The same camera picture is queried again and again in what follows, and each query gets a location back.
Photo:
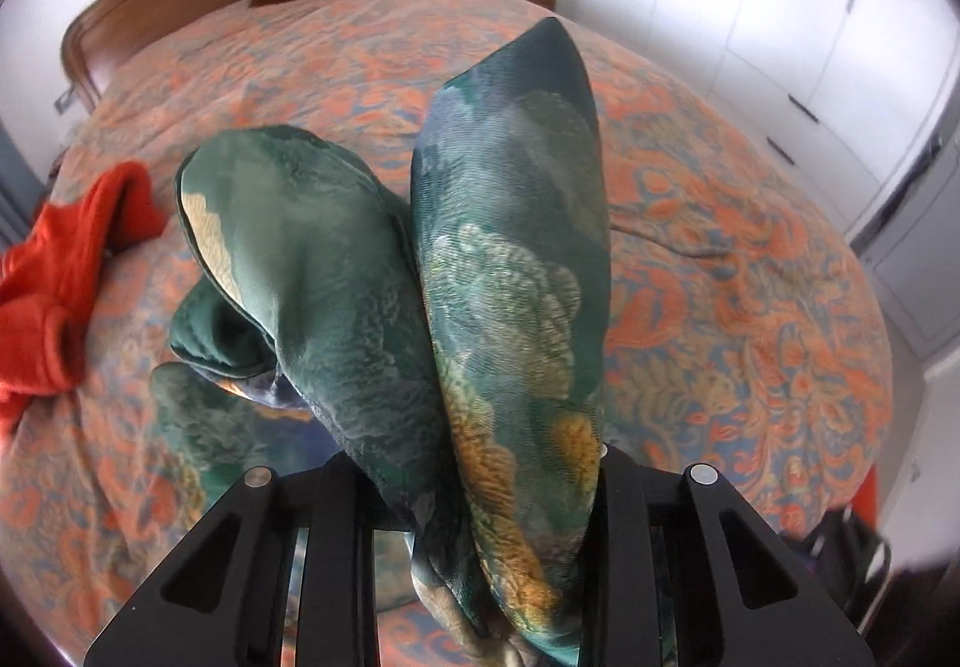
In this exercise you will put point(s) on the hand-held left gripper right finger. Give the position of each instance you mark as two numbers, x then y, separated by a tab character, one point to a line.
712	562

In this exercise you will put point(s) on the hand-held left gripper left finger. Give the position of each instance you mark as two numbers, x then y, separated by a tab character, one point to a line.
225	562

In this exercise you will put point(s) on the green patterned silk jacket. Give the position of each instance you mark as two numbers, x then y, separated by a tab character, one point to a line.
487	277

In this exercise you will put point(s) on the dark blurred object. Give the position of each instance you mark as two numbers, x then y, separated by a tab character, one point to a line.
847	554

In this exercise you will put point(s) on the red knit cloth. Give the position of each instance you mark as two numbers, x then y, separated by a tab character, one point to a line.
866	491

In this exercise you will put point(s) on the orange floral quilt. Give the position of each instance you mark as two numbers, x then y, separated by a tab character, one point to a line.
712	262

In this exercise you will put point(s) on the orange knit sweater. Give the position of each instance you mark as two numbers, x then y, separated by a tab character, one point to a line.
60	269

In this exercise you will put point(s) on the blue-grey curtain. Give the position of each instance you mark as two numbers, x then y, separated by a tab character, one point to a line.
19	187

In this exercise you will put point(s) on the white wardrobe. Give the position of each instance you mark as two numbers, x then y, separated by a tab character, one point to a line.
810	22

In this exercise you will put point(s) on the grey wall switch panel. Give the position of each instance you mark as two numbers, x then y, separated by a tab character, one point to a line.
64	103

